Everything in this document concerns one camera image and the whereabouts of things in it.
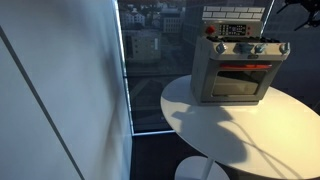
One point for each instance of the blue oven knob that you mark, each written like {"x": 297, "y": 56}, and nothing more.
{"x": 284, "y": 48}
{"x": 245, "y": 48}
{"x": 220, "y": 48}
{"x": 260, "y": 48}

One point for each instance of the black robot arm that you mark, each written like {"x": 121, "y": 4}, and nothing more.
{"x": 311, "y": 13}

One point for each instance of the gray toy oven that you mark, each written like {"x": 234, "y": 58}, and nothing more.
{"x": 202, "y": 75}

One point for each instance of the red round button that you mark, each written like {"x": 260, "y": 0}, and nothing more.
{"x": 210, "y": 30}

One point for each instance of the white window frame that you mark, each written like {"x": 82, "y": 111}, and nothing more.
{"x": 126, "y": 71}

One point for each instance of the white table pedestal base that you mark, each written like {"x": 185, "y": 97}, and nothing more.
{"x": 191, "y": 170}

